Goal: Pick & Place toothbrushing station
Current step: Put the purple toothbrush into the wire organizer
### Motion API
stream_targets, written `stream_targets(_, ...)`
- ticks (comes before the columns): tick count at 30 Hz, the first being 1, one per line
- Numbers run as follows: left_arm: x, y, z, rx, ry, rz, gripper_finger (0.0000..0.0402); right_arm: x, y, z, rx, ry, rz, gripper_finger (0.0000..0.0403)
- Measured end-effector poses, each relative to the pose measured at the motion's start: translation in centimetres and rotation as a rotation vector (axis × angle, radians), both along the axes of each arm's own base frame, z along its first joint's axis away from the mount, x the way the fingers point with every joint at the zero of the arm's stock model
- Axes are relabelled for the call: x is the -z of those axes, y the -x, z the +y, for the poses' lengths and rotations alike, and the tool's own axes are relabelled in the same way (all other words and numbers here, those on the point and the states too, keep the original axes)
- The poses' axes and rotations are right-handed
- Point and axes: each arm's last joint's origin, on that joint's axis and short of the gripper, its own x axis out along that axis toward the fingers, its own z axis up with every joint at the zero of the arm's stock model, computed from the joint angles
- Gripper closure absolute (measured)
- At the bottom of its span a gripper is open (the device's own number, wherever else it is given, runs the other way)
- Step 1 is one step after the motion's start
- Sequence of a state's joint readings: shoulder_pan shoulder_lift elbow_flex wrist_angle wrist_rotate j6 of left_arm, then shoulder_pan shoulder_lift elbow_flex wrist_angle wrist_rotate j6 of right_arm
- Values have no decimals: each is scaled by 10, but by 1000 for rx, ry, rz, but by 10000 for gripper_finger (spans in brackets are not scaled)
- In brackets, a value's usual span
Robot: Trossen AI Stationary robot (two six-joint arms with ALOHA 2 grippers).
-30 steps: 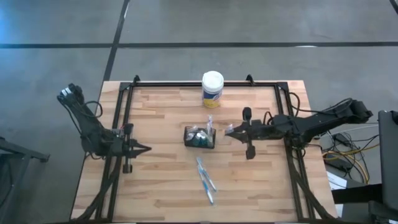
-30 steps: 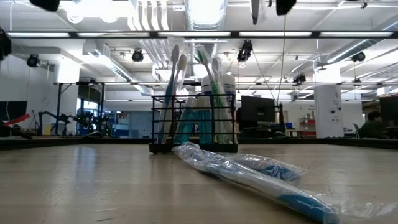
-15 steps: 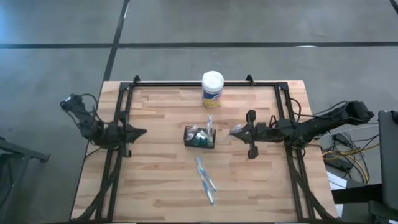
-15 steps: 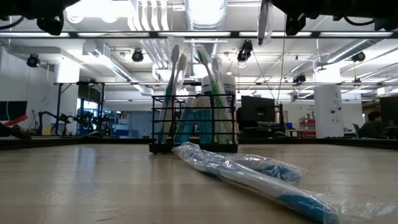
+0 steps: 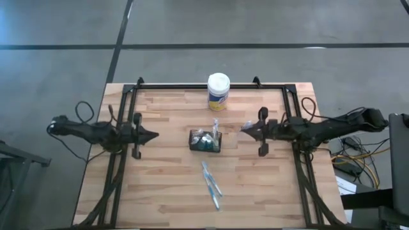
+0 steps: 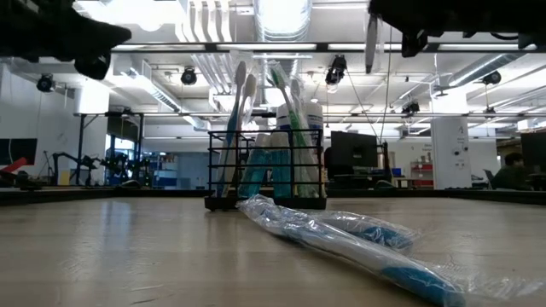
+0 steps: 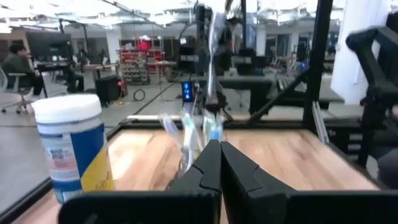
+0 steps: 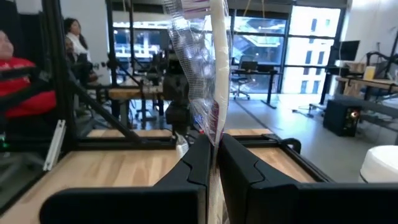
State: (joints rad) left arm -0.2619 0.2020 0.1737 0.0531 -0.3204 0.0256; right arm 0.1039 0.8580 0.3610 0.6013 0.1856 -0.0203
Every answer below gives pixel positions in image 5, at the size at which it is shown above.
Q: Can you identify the blue toothbrush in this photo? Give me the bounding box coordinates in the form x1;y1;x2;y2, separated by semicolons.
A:
201;161;224;197
203;169;222;212

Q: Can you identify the black equipment case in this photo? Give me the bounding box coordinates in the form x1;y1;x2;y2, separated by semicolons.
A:
388;112;409;221

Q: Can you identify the yellow floor cable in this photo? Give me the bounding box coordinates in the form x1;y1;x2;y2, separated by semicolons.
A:
330;146;390;189

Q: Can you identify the black wire basket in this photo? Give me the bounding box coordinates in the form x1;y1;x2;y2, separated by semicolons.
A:
188;128;223;153

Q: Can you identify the purple toothbrush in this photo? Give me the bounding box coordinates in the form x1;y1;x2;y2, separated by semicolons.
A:
240;119;257;132

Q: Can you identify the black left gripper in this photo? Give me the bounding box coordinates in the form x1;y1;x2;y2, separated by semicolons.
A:
120;112;160;160

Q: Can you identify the black metal stand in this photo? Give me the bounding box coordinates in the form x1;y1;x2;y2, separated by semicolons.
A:
0;139;52;230

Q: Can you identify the black aluminium table frame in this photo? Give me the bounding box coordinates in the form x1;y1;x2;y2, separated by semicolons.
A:
72;75;348;230

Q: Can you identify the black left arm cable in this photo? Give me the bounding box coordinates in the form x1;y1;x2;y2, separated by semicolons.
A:
46;100;96;164

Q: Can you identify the white paper sheet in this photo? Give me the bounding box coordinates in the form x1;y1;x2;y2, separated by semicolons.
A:
335;175;358;196

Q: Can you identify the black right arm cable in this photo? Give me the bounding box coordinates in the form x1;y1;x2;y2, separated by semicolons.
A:
300;96;368;124

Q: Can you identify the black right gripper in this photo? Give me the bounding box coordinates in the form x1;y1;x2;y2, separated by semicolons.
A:
246;107;290;157

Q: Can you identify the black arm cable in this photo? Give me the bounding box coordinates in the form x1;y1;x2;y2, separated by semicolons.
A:
46;100;96;164
300;96;368;124

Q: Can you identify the white-lidded wipes canister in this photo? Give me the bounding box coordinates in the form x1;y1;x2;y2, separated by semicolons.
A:
206;72;231;112

